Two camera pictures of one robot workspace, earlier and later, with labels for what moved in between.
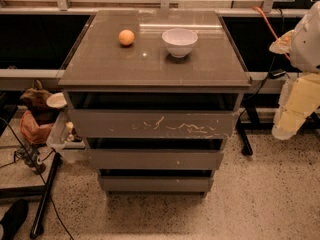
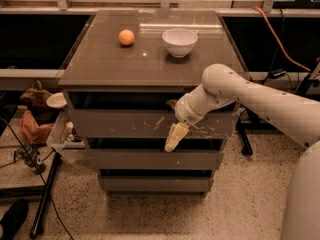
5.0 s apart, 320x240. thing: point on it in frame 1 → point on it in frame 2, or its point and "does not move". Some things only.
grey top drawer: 154,123 does not move
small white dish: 56,99 does not move
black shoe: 14,219 does not move
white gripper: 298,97 → 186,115
